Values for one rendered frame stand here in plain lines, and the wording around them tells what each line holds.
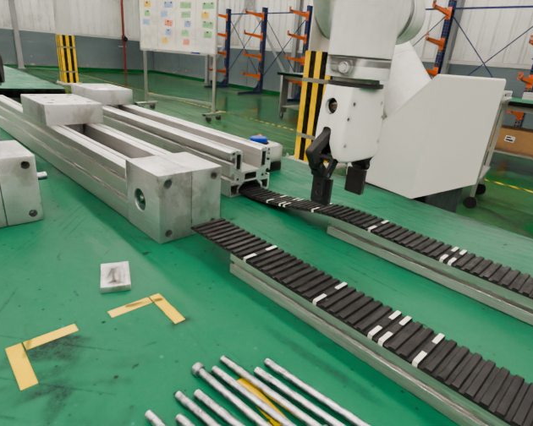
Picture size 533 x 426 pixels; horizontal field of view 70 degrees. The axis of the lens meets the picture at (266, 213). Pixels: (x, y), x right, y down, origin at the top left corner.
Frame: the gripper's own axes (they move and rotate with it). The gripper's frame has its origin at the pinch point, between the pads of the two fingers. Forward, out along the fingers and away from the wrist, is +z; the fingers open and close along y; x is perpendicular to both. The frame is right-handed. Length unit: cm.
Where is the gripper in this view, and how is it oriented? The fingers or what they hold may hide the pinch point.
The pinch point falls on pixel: (338, 189)
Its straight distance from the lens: 58.9
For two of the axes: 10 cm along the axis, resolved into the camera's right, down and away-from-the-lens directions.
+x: -6.9, -3.2, 6.4
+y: 7.2, -2.1, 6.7
